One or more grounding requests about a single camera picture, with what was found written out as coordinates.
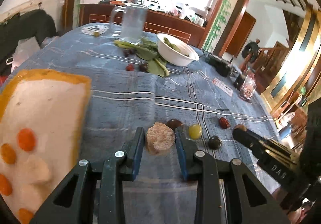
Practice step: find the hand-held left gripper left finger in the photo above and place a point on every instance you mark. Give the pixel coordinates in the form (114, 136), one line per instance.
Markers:
(137, 156)

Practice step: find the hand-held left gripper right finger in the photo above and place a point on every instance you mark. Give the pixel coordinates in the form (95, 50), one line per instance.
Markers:
(181, 156)

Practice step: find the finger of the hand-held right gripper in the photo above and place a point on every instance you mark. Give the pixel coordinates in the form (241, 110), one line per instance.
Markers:
(255, 143)

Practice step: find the brown longan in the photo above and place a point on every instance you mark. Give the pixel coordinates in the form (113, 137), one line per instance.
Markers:
(240, 127)

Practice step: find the round brown bread piece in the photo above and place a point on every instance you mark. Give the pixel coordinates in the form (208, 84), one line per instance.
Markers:
(160, 137)

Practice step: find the small orange kumquat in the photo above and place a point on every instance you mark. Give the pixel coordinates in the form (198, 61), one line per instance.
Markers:
(5, 185)
(26, 140)
(25, 215)
(8, 153)

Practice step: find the green grape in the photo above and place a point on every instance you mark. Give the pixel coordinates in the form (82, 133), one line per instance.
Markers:
(195, 131)

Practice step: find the blue bucket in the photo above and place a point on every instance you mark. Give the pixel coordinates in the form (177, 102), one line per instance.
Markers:
(285, 131)

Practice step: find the dark purple grape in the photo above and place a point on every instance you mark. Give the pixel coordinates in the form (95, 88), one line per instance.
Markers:
(173, 124)
(215, 142)

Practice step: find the red jujube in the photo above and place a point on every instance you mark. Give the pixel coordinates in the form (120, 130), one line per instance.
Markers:
(224, 123)

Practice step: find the clear plastic bag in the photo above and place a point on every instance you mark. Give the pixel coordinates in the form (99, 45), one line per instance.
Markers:
(288, 118)

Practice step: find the clear snack packet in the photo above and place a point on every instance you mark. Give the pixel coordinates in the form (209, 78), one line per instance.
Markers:
(247, 87)

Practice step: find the small black box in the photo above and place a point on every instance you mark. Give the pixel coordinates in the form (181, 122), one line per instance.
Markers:
(238, 82)

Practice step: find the white paper card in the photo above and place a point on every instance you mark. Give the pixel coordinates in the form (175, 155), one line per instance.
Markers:
(223, 86)

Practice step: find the black power adapter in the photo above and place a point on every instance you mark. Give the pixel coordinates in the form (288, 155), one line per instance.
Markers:
(219, 64)

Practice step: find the wooden stair railing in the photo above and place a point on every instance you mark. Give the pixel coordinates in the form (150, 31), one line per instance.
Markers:
(270, 55)

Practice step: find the small red date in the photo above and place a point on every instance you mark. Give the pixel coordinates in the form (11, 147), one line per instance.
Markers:
(130, 67)

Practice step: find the small dark date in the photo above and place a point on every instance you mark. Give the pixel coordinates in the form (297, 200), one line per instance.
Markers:
(128, 52)
(143, 66)

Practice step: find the loose green leaves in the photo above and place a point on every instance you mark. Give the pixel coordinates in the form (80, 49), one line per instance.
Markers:
(150, 57)

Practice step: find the white bowl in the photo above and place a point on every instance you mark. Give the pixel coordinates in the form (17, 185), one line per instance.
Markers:
(179, 52)

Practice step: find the brown wooden door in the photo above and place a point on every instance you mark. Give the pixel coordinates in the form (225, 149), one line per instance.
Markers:
(240, 34)

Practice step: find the green leaves in bowl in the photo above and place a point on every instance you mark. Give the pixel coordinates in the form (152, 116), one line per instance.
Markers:
(171, 43)

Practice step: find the small green olive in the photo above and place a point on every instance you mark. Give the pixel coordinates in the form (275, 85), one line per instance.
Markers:
(96, 34)

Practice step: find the clear glass mug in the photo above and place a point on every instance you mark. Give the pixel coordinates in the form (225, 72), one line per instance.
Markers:
(131, 23)

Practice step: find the round white coaster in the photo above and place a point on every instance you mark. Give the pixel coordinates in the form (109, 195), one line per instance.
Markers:
(92, 29)

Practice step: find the wooden counter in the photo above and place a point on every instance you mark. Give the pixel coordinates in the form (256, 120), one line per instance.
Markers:
(150, 20)

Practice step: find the black bag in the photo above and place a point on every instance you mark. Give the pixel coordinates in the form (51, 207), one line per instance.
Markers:
(25, 28)

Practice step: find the dark jacket on post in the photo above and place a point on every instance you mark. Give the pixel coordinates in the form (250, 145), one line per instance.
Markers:
(250, 49)

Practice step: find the green bamboo wall painting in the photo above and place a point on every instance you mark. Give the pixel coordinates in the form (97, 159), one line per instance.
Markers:
(222, 8)

